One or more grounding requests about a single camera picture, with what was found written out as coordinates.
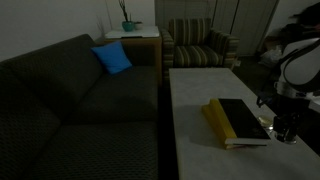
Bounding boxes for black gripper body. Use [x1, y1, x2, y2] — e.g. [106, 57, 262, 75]
[272, 95, 310, 128]

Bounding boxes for small glass bowl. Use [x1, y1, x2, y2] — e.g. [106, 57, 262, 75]
[256, 114, 275, 131]

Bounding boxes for white plastic bag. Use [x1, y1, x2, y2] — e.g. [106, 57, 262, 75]
[259, 45, 285, 69]

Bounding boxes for striped armchair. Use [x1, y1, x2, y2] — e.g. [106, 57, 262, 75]
[160, 17, 241, 73]

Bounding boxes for wooden side table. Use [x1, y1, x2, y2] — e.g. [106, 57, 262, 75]
[95, 35, 164, 88]

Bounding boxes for white tray board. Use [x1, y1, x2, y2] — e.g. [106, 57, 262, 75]
[104, 25, 161, 40]

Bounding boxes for small white pot with stems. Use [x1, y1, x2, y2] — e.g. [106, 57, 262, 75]
[133, 20, 144, 31]

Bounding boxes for blue cushion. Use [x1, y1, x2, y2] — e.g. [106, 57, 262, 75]
[90, 40, 134, 76]

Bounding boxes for teal pot with plant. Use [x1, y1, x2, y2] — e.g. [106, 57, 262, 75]
[117, 0, 136, 33]

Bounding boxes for dark grey fabric sofa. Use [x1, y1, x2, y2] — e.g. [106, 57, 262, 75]
[0, 33, 165, 180]

